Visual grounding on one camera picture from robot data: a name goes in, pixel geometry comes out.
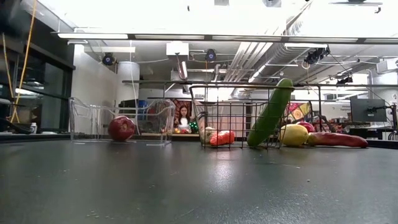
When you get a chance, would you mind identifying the orange carrot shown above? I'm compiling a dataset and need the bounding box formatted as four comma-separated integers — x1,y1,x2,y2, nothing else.
209,129,236,147

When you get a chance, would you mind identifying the green cucumber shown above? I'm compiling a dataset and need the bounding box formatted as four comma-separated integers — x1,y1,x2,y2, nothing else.
246,78,294,148

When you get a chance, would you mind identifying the dark red apple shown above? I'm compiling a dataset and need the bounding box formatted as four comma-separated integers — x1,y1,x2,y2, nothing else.
107,115,137,142

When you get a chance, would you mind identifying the large yellow lemon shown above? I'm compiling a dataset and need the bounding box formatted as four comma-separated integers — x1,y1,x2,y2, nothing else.
279,123,309,147

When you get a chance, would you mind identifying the bright red round fruit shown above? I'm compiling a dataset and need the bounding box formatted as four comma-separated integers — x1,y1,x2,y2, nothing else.
295,121,317,134

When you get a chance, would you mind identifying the reddish sweet potato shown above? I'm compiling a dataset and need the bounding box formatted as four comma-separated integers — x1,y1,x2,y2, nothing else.
306,131,369,149

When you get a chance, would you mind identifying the person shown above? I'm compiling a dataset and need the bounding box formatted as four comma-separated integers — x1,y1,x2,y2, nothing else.
177,105,192,134

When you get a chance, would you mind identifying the white ceiling box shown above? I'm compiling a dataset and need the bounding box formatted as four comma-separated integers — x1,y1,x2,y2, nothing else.
165,42,190,57

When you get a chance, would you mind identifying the clear plastic basket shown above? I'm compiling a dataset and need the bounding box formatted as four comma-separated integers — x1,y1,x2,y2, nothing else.
68,96,177,146

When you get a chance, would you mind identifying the grey computer monitor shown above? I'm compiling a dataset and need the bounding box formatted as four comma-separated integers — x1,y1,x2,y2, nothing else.
349,98,388,123

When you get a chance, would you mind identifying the black horizontal rail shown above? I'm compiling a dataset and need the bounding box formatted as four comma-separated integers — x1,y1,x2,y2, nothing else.
121,79,398,89

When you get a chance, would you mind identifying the metal wire basket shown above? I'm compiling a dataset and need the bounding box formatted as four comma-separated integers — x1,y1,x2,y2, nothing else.
188,84,295,149

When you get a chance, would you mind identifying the black round ceiling camera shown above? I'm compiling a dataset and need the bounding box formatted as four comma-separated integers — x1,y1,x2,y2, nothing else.
204,48,218,62
101,52,116,67

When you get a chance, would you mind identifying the overhead frame light bar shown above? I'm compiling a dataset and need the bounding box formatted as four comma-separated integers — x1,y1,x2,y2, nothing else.
51,30,398,45

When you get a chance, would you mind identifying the black camera cluster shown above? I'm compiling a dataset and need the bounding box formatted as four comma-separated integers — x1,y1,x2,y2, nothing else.
303,45,331,65

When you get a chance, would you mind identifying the orange yellow cable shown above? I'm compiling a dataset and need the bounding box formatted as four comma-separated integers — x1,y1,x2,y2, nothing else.
1,0,39,124

